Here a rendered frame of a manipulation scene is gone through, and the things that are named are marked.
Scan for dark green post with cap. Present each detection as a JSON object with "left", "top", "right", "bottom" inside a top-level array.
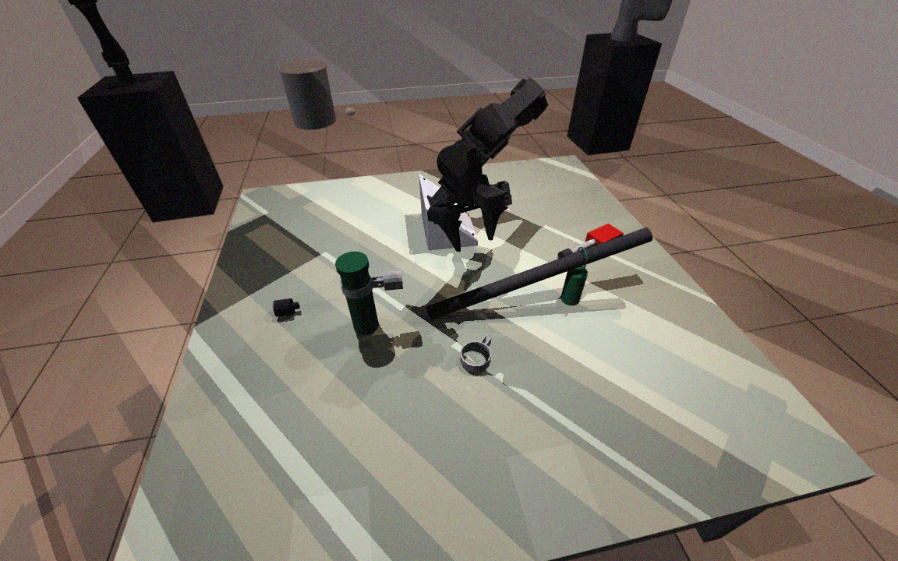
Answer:
[{"left": 335, "top": 252, "right": 379, "bottom": 336}]

